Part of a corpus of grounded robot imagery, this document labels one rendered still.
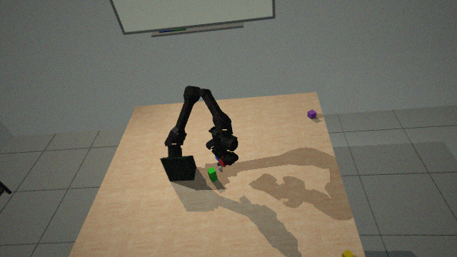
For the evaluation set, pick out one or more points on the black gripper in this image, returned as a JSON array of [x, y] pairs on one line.
[[219, 151]]

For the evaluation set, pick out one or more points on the small purple block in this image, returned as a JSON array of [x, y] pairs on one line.
[[311, 114]]

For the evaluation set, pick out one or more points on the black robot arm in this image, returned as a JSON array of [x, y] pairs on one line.
[[221, 121]]

